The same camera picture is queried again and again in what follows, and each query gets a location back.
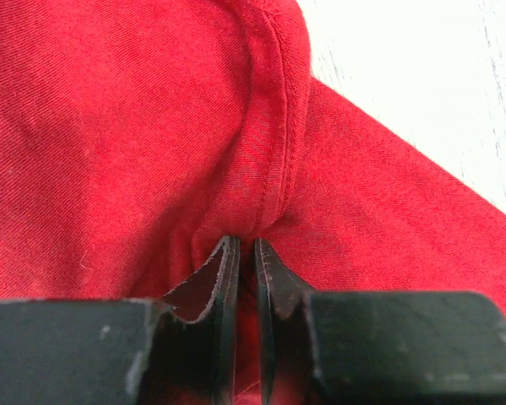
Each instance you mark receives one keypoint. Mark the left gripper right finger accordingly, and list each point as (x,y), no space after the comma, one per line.
(392,347)

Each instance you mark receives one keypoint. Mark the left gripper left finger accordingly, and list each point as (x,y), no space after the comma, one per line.
(179,349)

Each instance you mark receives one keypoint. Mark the red t-shirt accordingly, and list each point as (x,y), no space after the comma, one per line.
(135,135)

